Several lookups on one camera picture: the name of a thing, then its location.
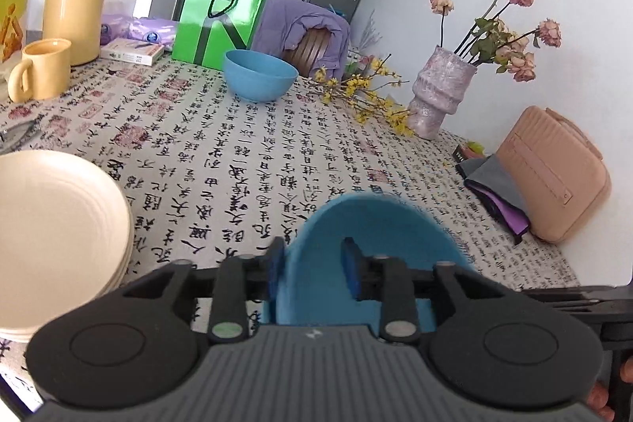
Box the dried pink roses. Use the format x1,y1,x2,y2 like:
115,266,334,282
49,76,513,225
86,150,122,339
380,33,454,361
423,0,562,86

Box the person's right hand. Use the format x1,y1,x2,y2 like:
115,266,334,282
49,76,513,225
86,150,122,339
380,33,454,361
584,356,633,422

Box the purple jacket on chair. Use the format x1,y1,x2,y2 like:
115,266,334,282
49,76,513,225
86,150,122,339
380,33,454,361
250,0,351,79

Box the yellow mug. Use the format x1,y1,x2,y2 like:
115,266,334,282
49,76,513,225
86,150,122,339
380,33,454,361
8,38,72,103

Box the pink textured vase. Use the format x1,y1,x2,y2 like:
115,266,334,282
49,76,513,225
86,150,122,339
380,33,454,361
407,46,478,139

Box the calligraphy print tablecloth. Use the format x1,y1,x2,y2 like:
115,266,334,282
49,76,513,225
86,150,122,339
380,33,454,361
1,59,577,289

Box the yellow flower branch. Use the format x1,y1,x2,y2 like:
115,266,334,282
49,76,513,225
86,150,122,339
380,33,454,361
308,55,414,136

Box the white book box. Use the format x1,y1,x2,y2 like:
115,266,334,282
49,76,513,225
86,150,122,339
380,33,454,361
100,38,164,66

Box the blue bowl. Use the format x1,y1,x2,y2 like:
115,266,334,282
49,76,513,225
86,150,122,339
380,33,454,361
262,262,309,325
222,49,299,103
285,193,471,333

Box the cream plate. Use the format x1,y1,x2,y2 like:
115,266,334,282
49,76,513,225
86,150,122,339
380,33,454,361
1,243,133,343
1,248,132,343
1,150,133,329

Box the wooden chair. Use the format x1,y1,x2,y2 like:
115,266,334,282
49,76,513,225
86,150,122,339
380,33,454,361
282,28,330,77

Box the green shopping bag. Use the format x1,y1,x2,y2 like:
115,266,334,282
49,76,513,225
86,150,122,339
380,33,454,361
172,0,266,71

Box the pink small suitcase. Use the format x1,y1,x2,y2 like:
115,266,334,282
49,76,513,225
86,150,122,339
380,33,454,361
496,106,612,244

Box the grey purple folded cloth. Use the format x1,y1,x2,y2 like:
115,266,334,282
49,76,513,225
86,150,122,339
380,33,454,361
453,145,531,244

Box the yellow-green snack box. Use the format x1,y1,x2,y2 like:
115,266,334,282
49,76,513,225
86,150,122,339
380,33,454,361
0,0,27,63

